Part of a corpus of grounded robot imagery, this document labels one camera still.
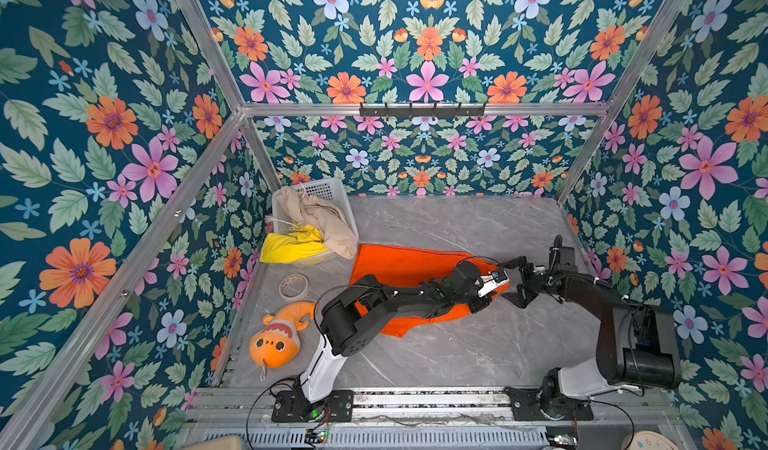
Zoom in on orange fish plush toy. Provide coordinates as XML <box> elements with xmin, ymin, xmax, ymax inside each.
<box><xmin>248</xmin><ymin>301</ymin><xmax>316</xmax><ymax>381</ymax></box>

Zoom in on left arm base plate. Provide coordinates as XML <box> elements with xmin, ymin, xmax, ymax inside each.
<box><xmin>271</xmin><ymin>390</ymin><xmax>355</xmax><ymax>423</ymax></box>

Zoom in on black hook rail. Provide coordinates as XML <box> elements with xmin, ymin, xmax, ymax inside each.
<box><xmin>358</xmin><ymin>102</ymin><xmax>486</xmax><ymax>119</ymax></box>

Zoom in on aluminium frame post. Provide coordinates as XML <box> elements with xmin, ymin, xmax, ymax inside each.
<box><xmin>176</xmin><ymin>0</ymin><xmax>281</xmax><ymax>191</ymax></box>

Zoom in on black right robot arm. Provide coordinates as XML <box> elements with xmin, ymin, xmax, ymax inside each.
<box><xmin>501</xmin><ymin>235</ymin><xmax>682</xmax><ymax>405</ymax></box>

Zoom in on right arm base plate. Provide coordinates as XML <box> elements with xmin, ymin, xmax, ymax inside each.
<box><xmin>503</xmin><ymin>387</ymin><xmax>594</xmax><ymax>421</ymax></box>

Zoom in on yellow shorts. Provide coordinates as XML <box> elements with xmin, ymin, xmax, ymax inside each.
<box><xmin>260</xmin><ymin>225</ymin><xmax>328</xmax><ymax>264</ymax></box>

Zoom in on white round device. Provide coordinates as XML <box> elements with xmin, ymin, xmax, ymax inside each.
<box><xmin>619</xmin><ymin>430</ymin><xmax>679</xmax><ymax>450</ymax></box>

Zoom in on beige shorts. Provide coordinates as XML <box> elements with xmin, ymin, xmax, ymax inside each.
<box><xmin>277</xmin><ymin>185</ymin><xmax>360</xmax><ymax>262</ymax></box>

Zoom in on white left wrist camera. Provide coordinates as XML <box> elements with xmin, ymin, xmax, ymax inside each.
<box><xmin>476</xmin><ymin>270</ymin><xmax>510</xmax><ymax>298</ymax></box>

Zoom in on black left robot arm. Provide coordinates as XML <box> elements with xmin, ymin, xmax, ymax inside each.
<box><xmin>294</xmin><ymin>259</ymin><xmax>510</xmax><ymax>405</ymax></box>

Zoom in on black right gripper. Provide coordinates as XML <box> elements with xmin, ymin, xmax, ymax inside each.
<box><xmin>498</xmin><ymin>254</ymin><xmax>557</xmax><ymax>306</ymax></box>

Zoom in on white plastic laundry basket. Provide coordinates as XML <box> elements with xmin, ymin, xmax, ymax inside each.
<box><xmin>271</xmin><ymin>177</ymin><xmax>361</xmax><ymax>268</ymax></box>

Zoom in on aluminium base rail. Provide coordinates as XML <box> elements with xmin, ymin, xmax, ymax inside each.
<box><xmin>177</xmin><ymin>386</ymin><xmax>696</xmax><ymax>449</ymax></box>

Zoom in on orange shorts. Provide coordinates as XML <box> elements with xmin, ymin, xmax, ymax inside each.
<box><xmin>349</xmin><ymin>243</ymin><xmax>511</xmax><ymax>339</ymax></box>

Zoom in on tape roll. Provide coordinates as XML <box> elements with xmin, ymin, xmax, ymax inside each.
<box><xmin>278</xmin><ymin>273</ymin><xmax>309</xmax><ymax>302</ymax></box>

